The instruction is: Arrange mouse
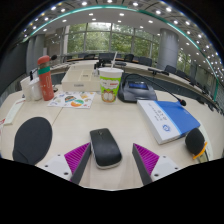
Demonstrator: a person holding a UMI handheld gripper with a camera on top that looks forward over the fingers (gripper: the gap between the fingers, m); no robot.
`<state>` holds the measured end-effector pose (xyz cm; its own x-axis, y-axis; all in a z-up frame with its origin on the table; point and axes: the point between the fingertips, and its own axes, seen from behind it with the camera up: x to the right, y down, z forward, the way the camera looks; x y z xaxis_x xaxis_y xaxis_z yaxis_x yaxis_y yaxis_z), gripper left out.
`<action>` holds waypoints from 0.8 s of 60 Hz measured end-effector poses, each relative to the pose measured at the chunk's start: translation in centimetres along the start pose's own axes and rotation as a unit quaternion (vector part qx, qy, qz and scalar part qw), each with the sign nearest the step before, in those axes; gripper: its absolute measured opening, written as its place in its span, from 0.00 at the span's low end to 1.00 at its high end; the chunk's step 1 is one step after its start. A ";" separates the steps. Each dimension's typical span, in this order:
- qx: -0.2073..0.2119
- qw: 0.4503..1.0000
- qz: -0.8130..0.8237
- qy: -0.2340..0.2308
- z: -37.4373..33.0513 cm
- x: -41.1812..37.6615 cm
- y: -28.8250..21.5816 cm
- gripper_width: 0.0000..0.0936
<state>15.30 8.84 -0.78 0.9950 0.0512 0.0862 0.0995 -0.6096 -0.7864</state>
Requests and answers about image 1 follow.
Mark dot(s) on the printed paper cup with straw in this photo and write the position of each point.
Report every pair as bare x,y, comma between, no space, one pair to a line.
110,86

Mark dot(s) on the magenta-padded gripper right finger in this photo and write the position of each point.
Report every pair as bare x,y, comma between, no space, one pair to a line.
160,166

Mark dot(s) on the handheld microphone with foam head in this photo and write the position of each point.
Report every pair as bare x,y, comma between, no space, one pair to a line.
194,140

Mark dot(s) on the white paper cup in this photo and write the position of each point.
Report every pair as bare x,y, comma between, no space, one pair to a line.
25,90

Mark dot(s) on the black mouse pad with wrist rest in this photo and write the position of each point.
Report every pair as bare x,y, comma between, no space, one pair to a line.
33,140

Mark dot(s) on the black computer mouse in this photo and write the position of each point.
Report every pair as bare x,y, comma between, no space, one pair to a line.
105,148

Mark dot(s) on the white compartment box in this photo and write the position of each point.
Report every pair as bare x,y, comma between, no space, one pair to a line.
80,80

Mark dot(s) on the colourful sticker sheet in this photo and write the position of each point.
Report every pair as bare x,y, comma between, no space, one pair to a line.
71,100

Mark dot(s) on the black office chairs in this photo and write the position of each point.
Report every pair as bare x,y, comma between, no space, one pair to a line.
145,60

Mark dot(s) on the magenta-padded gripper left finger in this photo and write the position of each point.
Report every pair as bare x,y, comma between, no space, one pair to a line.
61,165

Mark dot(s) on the ceiling lights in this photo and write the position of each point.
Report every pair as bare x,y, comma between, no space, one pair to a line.
121,14

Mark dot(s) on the blue and white book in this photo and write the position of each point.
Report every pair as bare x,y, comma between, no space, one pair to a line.
166,121

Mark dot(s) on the black desk conference microphone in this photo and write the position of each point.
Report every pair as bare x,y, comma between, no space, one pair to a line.
136,91
53,57

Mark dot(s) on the red thermos bottle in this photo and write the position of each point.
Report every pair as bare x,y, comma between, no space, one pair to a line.
46,83

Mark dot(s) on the white printed paper sheet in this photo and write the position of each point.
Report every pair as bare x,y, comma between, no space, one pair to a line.
14,111

